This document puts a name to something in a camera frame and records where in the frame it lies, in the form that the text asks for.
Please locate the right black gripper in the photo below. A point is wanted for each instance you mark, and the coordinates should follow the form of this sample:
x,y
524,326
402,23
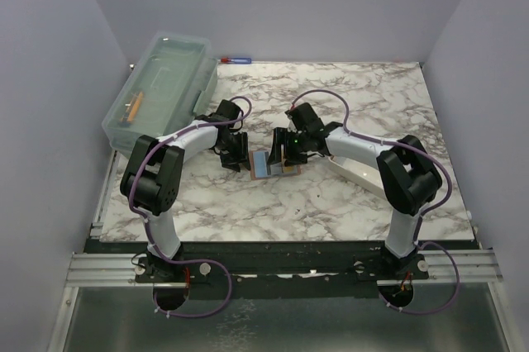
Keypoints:
x,y
281,135

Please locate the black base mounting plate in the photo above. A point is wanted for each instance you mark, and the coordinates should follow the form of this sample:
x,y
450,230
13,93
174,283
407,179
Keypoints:
x,y
219,283

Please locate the orange tool inside box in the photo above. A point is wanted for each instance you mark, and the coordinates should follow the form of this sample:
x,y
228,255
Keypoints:
x,y
132,108

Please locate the white rectangular tray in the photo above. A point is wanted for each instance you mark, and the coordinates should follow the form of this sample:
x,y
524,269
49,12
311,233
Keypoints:
x,y
360,174

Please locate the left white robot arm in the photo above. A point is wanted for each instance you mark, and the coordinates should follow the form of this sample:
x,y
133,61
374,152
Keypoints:
x,y
153,173

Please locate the aluminium rail frame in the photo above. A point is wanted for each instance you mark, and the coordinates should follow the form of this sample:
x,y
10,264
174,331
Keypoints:
x,y
123,264

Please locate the clear green plastic box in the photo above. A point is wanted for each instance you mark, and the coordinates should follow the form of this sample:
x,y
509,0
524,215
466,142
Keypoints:
x,y
178,76

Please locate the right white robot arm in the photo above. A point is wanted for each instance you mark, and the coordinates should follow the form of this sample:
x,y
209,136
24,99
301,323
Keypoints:
x,y
409,175

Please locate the red blue screwdriver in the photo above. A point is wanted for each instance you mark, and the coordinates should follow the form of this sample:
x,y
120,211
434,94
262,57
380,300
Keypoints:
x,y
235,60

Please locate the gold credit card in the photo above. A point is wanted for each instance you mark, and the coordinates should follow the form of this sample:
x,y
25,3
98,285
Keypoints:
x,y
280,170

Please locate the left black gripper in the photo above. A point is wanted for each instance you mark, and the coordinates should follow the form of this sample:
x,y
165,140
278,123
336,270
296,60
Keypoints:
x,y
233,161

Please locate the tan leather card holder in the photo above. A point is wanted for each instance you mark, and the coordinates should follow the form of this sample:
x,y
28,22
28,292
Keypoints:
x,y
260,169

